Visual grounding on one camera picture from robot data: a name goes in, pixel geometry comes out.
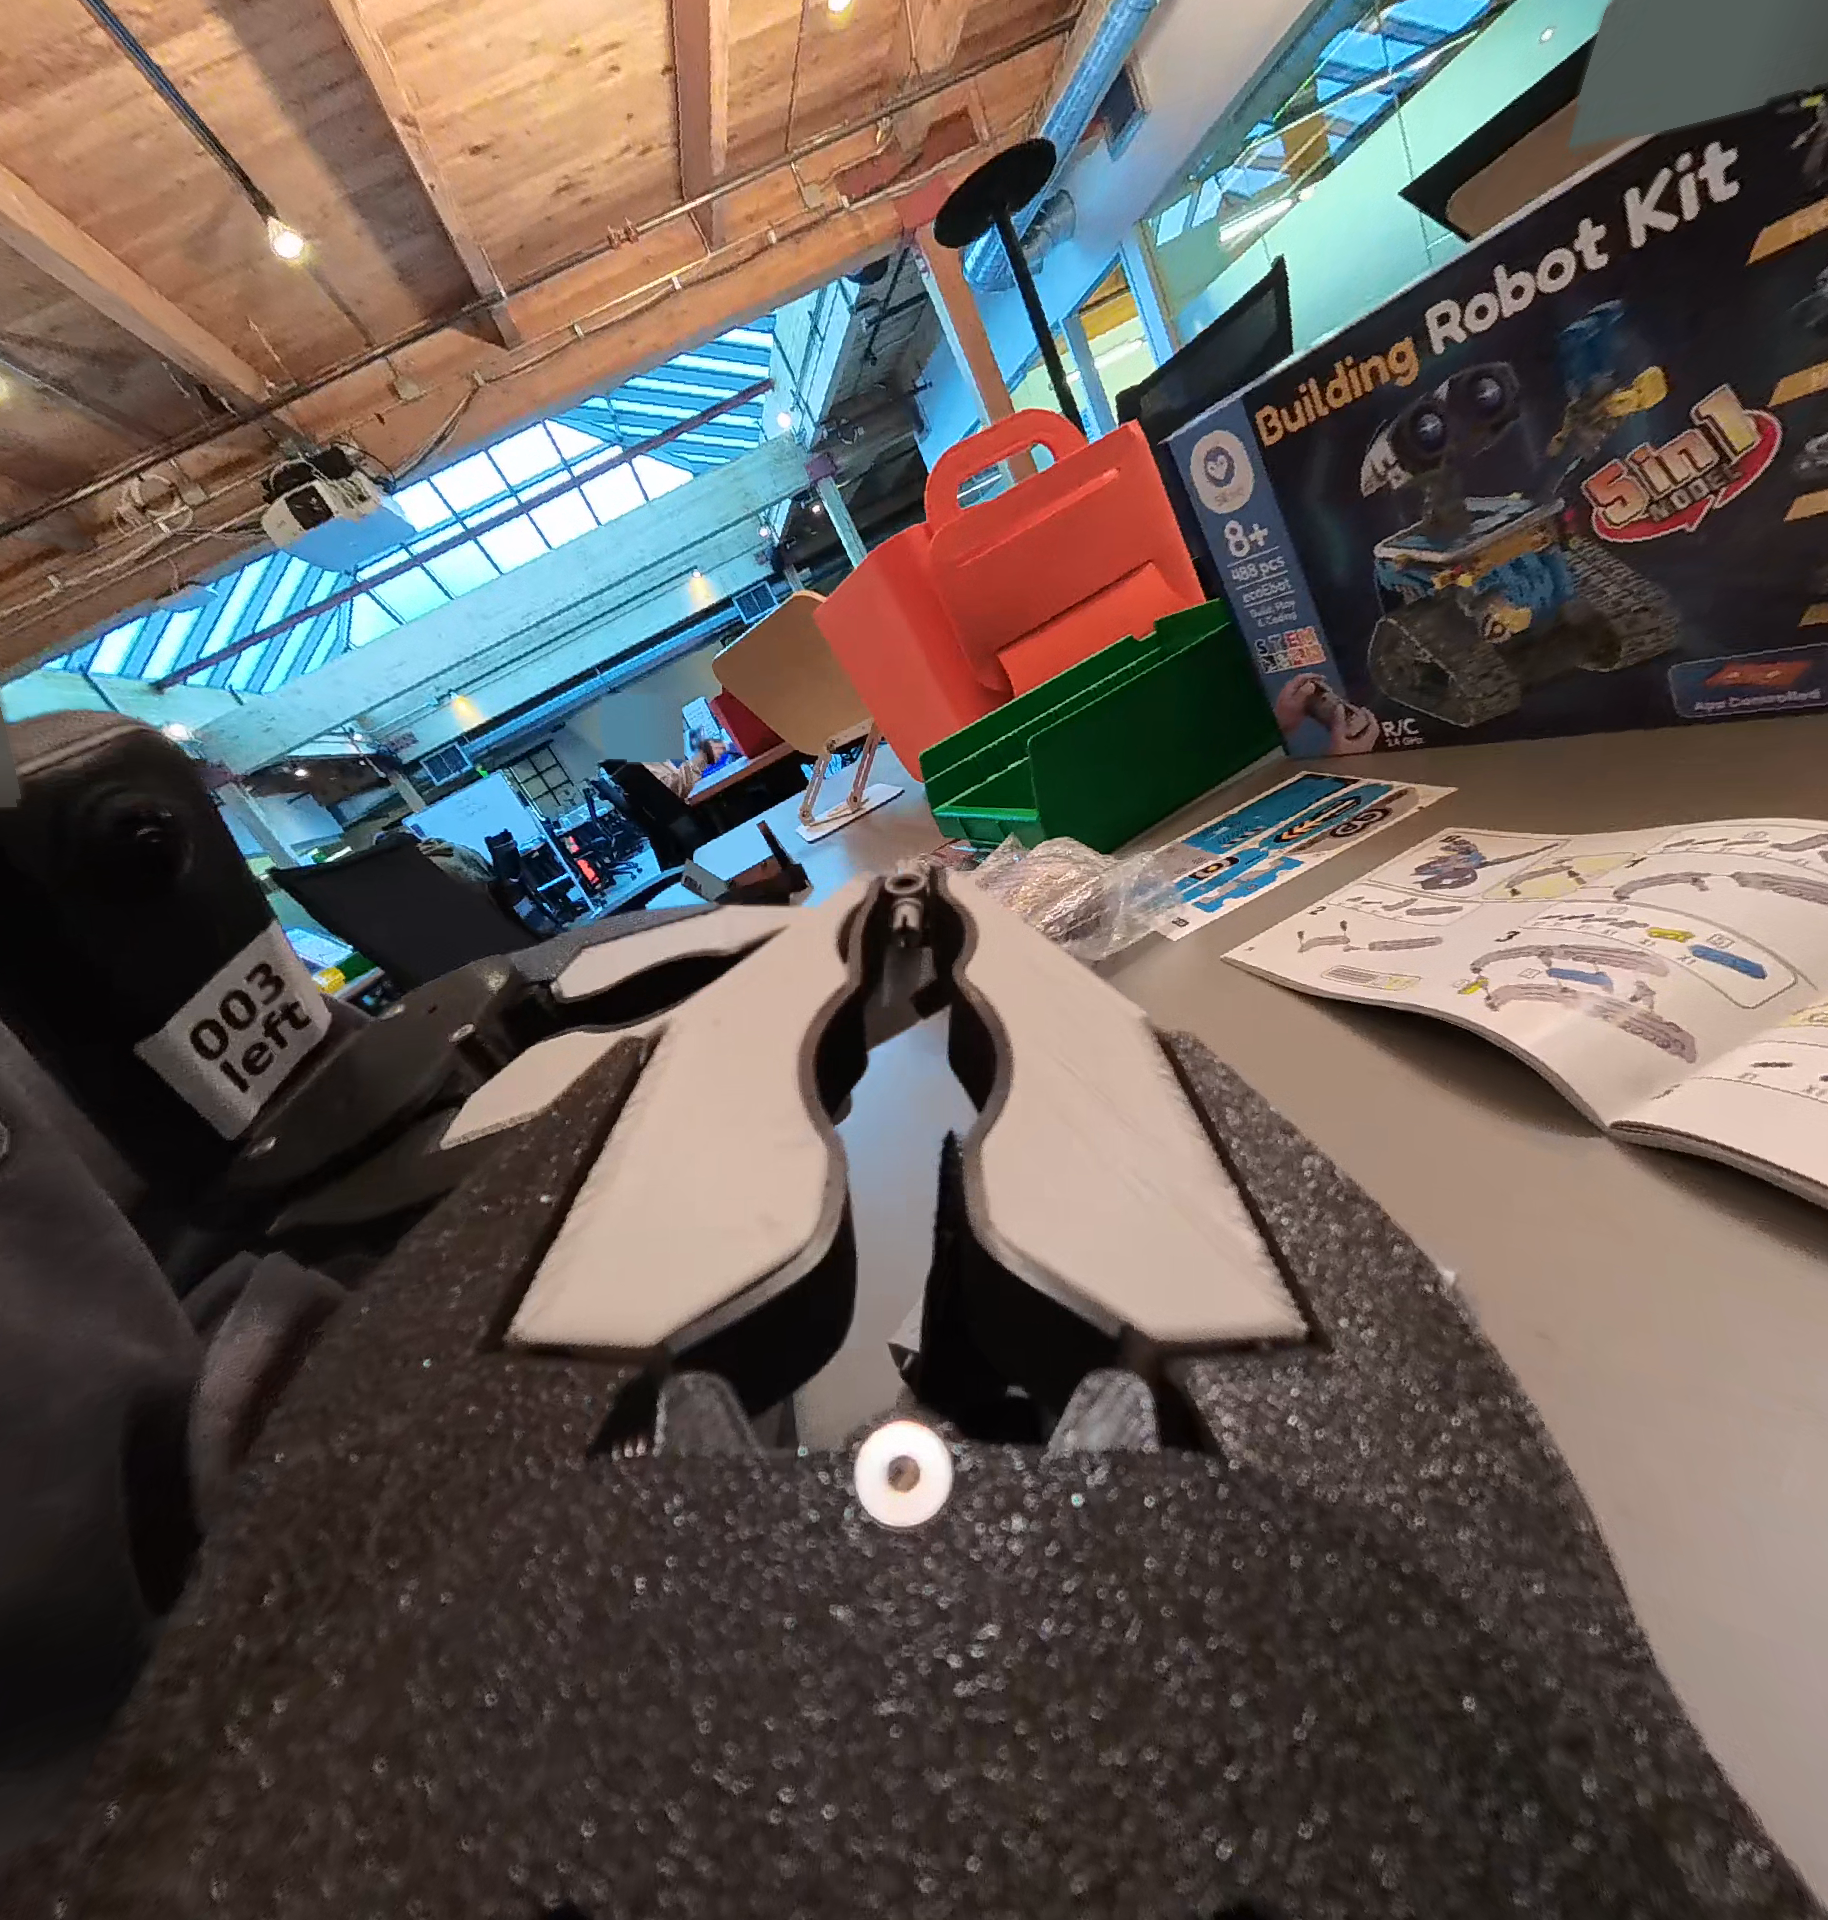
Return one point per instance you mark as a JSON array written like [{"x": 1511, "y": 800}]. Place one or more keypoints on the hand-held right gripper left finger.
[{"x": 690, "y": 1184}]

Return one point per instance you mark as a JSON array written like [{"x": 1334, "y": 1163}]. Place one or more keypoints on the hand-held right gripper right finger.
[{"x": 1110, "y": 1201}]

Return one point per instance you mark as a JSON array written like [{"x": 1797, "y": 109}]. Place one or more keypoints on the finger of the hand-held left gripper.
[
  {"x": 660, "y": 960},
  {"x": 541, "y": 1095}
]

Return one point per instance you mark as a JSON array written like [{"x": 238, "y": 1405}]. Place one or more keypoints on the grey toy connector with pin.
[{"x": 903, "y": 900}]

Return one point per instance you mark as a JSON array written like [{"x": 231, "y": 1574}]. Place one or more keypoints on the grey desk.
[{"x": 1606, "y": 1426}]

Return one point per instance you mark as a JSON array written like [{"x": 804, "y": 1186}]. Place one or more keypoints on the black electronic device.
[{"x": 764, "y": 877}]

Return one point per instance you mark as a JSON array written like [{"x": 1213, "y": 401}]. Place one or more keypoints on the clear plastic bag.
[{"x": 1066, "y": 893}]

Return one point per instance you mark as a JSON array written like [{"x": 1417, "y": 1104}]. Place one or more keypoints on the tan board on white stand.
[{"x": 793, "y": 677}]

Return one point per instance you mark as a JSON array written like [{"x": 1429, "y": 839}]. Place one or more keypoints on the blue sticker sheet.
[{"x": 1274, "y": 839}]

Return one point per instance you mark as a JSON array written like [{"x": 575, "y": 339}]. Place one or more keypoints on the green storage bin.
[{"x": 1110, "y": 767}]

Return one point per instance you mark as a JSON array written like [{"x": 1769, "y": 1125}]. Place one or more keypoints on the orange plastic container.
[{"x": 1004, "y": 601}]

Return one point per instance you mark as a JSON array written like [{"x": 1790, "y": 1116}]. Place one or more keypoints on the white instruction booklet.
[{"x": 1606, "y": 976}]

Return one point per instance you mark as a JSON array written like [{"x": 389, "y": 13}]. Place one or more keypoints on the white ceiling-mounted device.
[{"x": 315, "y": 503}]

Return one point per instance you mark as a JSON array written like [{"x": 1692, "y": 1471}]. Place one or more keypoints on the black monitor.
[{"x": 1214, "y": 353}]

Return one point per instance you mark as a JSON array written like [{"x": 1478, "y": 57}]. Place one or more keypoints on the black round-top pole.
[{"x": 996, "y": 190}]

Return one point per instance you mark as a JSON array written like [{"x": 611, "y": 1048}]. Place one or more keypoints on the toy robot kit box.
[{"x": 1530, "y": 450}]

